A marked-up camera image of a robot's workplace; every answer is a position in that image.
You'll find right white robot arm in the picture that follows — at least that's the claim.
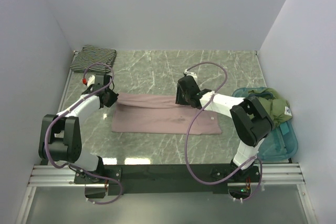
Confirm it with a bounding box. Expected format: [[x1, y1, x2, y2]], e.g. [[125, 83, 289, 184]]
[[175, 75, 275, 185]]

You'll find pink tank top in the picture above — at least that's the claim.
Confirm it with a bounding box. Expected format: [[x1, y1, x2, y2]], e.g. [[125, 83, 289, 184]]
[[111, 92, 223, 135]]

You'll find purple cable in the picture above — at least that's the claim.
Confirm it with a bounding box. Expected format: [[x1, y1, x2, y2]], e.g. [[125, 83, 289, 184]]
[[185, 61, 263, 205], [44, 62, 124, 206]]

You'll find black base beam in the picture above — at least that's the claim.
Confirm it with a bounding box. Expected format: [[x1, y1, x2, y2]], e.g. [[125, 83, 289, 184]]
[[74, 164, 260, 196]]

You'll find aluminium rail frame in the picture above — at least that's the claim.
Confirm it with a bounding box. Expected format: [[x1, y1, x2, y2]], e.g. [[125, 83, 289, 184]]
[[17, 50, 307, 223]]

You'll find striped folded tank top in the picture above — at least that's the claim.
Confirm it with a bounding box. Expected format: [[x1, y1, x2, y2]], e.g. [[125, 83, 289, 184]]
[[70, 45, 117, 73]]

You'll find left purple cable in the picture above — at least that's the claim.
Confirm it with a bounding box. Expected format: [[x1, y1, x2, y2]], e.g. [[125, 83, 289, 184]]
[[44, 62, 124, 206]]

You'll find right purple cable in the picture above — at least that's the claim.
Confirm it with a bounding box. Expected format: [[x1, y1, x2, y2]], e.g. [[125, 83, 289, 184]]
[[185, 61, 263, 205]]

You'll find green tank top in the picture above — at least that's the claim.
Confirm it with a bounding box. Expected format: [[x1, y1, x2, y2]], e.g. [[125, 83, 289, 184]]
[[248, 88, 292, 127]]

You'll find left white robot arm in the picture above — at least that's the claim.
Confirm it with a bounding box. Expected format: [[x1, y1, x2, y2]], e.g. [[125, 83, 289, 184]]
[[38, 74, 118, 183]]

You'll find teal plastic bin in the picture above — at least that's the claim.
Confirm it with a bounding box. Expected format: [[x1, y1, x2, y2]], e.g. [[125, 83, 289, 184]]
[[233, 87, 298, 162]]

